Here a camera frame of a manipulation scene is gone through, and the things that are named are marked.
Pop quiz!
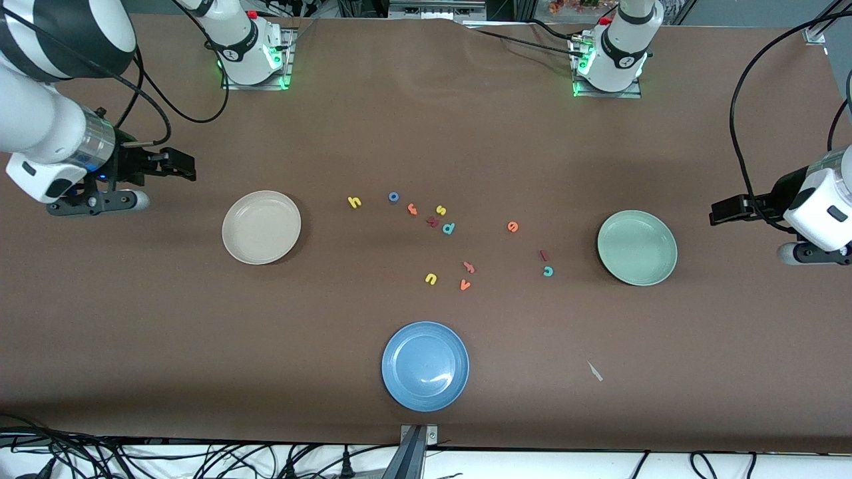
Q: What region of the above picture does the green plate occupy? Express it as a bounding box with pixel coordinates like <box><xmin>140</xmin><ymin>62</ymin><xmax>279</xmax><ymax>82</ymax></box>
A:
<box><xmin>597</xmin><ymin>210</ymin><xmax>678</xmax><ymax>287</ymax></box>

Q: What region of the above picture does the beige brown plate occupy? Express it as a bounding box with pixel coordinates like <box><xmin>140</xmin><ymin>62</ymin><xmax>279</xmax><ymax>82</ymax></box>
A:
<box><xmin>222</xmin><ymin>190</ymin><xmax>302</xmax><ymax>265</ymax></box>

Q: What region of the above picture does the brown table cover sheet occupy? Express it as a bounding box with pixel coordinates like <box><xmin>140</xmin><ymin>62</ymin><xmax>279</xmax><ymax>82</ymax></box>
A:
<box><xmin>0</xmin><ymin>12</ymin><xmax>852</xmax><ymax>454</ymax></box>

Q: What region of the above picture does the grey power strip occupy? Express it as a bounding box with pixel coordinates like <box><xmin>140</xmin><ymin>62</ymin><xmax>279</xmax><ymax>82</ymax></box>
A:
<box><xmin>388</xmin><ymin>0</ymin><xmax>488</xmax><ymax>19</ymax></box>

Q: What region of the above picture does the blue plate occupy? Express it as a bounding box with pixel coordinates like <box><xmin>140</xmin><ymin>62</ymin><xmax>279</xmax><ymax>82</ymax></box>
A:
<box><xmin>381</xmin><ymin>321</ymin><xmax>470</xmax><ymax>412</ymax></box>

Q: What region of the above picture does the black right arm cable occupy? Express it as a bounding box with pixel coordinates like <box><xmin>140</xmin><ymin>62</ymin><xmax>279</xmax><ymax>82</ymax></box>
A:
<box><xmin>116</xmin><ymin>0</ymin><xmax>231</xmax><ymax>147</ymax></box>

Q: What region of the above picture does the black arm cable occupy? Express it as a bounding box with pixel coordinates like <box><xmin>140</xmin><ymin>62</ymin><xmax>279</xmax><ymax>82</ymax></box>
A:
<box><xmin>116</xmin><ymin>0</ymin><xmax>231</xmax><ymax>147</ymax></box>
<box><xmin>730</xmin><ymin>13</ymin><xmax>852</xmax><ymax>234</ymax></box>

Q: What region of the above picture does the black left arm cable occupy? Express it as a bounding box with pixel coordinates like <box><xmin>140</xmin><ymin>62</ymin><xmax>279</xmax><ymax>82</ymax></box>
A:
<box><xmin>730</xmin><ymin>13</ymin><xmax>852</xmax><ymax>234</ymax></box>

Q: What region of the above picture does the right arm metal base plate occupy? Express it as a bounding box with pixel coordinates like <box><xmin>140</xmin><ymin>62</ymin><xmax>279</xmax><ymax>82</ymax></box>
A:
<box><xmin>221</xmin><ymin>30</ymin><xmax>295</xmax><ymax>90</ymax></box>

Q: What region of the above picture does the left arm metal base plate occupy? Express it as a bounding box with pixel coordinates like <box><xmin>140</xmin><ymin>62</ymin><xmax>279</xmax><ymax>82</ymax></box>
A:
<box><xmin>571</xmin><ymin>33</ymin><xmax>643</xmax><ymax>99</ymax></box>

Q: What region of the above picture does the aluminium frame corner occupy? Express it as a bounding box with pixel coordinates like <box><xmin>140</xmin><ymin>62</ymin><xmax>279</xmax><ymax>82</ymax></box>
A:
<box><xmin>802</xmin><ymin>0</ymin><xmax>852</xmax><ymax>46</ymax></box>

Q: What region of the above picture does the looped black hanging cable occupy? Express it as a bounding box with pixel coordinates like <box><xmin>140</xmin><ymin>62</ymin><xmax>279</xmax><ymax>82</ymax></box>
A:
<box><xmin>690</xmin><ymin>451</ymin><xmax>720</xmax><ymax>479</ymax></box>

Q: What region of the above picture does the black base cable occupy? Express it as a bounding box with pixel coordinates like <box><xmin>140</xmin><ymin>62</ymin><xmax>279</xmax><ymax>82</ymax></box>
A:
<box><xmin>463</xmin><ymin>25</ymin><xmax>583</xmax><ymax>59</ymax></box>

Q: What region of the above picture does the grey metal mounting bracket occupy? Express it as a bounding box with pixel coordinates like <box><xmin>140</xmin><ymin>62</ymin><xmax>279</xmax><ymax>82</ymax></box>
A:
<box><xmin>383</xmin><ymin>424</ymin><xmax>440</xmax><ymax>479</ymax></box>

